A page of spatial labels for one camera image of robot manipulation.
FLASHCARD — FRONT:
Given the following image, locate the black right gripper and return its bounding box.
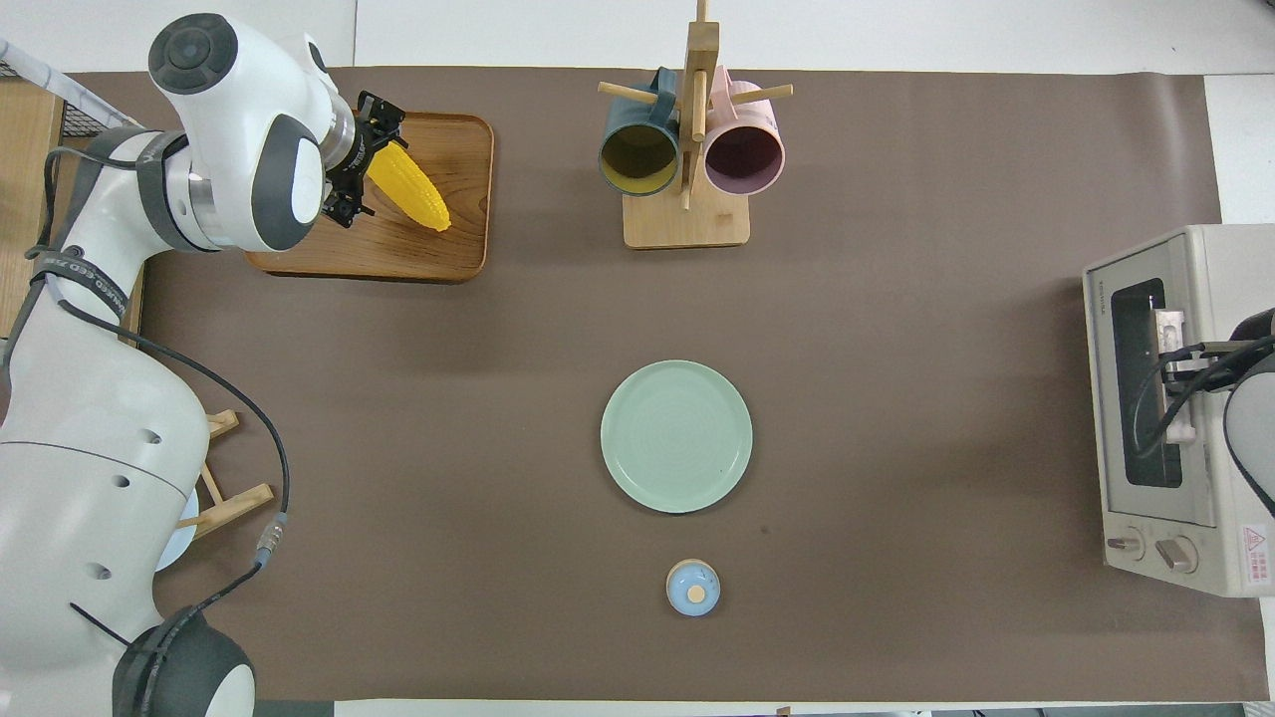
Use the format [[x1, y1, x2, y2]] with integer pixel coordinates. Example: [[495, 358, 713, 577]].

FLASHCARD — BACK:
[[1163, 341, 1246, 401]]

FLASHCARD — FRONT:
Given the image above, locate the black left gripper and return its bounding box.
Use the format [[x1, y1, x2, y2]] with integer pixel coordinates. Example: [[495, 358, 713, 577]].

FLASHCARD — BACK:
[[324, 90, 406, 230]]

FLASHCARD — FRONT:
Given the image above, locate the yellow corn cob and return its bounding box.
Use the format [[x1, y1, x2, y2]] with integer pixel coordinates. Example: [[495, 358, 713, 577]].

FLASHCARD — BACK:
[[367, 142, 452, 233]]

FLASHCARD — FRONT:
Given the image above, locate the beige toaster oven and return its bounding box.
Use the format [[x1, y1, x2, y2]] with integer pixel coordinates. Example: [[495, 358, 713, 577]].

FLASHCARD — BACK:
[[1083, 224, 1275, 598]]

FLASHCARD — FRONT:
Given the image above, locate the pale green plate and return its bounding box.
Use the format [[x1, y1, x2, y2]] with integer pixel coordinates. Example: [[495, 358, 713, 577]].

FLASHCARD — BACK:
[[600, 359, 754, 515]]

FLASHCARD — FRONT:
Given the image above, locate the wooden serving tray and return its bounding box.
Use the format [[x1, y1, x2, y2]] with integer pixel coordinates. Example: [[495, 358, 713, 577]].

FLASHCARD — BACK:
[[245, 110, 495, 285]]

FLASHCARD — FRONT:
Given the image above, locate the dark teal mug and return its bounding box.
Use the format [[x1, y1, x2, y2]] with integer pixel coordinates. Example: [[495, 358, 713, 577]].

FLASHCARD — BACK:
[[598, 68, 682, 198]]

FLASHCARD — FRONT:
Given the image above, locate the brown table mat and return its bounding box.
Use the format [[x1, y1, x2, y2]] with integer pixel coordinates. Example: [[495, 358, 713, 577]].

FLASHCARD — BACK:
[[65, 68, 1268, 701]]

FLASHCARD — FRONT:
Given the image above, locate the white checkered cloth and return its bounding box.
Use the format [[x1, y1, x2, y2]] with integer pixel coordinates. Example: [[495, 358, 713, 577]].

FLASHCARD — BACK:
[[0, 38, 140, 130]]

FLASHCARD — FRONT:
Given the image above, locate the wooden mug rack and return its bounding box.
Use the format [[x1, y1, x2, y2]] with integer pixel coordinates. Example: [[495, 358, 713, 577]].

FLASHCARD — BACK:
[[598, 0, 795, 250]]

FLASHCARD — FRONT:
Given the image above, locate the wooden plate rack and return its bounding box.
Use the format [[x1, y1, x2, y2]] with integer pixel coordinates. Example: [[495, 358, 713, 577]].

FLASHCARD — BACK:
[[177, 408, 275, 544]]

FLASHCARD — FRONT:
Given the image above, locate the pink mug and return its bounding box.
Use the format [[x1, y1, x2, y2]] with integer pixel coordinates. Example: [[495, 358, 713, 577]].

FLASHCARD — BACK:
[[703, 66, 787, 197]]

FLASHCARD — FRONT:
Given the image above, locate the light blue plate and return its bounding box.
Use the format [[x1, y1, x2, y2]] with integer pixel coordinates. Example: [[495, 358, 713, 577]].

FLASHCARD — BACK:
[[154, 488, 200, 574]]

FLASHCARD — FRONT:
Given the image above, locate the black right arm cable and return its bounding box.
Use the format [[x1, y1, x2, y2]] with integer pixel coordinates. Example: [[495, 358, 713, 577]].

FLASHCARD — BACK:
[[1134, 337, 1275, 461]]

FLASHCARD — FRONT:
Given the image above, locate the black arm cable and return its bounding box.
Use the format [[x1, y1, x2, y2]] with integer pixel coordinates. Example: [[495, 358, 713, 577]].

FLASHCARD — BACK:
[[1134, 337, 1275, 461], [30, 144, 292, 648]]

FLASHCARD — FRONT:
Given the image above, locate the black wire basket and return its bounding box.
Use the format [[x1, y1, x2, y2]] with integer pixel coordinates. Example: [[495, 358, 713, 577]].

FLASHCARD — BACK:
[[0, 58, 113, 140]]

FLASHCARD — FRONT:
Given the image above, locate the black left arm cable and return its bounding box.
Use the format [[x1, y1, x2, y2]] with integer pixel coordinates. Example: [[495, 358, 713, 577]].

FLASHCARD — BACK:
[[30, 144, 292, 648]]

